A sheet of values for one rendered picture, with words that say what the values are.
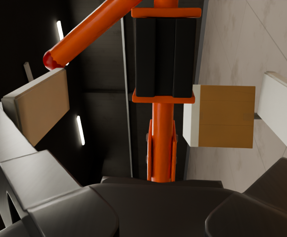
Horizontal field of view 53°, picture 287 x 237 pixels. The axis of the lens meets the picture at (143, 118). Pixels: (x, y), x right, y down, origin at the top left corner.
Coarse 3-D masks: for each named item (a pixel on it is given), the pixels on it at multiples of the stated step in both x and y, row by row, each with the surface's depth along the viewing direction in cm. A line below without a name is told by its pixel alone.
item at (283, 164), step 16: (272, 176) 6; (256, 192) 6; (272, 192) 6; (224, 208) 5; (240, 208) 5; (256, 208) 5; (272, 208) 5; (208, 224) 4; (224, 224) 4; (240, 224) 4; (256, 224) 4; (272, 224) 4
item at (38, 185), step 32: (0, 128) 10; (0, 160) 8; (32, 160) 7; (0, 192) 8; (32, 192) 6; (64, 192) 6; (96, 192) 5; (32, 224) 5; (64, 224) 4; (96, 224) 4
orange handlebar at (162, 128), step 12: (156, 0) 25; (168, 0) 24; (156, 108) 28; (168, 108) 28; (156, 120) 29; (168, 120) 29; (156, 132) 29; (168, 132) 29; (156, 144) 30; (168, 144) 30; (156, 156) 30; (168, 156) 30; (156, 168) 31; (168, 168) 31; (156, 180) 31; (168, 180) 31
